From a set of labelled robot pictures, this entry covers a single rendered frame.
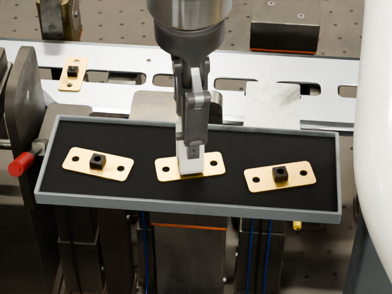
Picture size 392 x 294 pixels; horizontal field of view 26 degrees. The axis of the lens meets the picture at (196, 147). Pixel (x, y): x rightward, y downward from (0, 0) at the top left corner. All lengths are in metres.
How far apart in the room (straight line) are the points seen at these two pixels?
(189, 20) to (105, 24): 1.19
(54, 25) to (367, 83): 0.90
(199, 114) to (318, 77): 0.54
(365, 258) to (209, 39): 0.40
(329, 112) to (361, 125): 0.68
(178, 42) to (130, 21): 1.16
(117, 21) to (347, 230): 0.78
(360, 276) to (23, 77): 0.53
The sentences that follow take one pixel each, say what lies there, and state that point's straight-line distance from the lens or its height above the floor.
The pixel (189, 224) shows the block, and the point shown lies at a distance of 1.09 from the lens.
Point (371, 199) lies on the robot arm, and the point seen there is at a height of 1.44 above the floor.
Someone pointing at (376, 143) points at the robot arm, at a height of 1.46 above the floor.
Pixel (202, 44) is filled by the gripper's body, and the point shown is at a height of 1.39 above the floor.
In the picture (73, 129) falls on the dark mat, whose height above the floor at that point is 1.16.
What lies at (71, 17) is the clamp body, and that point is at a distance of 1.55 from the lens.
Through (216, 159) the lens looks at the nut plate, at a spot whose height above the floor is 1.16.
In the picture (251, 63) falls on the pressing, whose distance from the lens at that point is 1.45.
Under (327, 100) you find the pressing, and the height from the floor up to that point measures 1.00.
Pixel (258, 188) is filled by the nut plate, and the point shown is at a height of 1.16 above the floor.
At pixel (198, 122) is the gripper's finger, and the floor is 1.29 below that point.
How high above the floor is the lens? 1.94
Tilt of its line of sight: 46 degrees down
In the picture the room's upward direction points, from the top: straight up
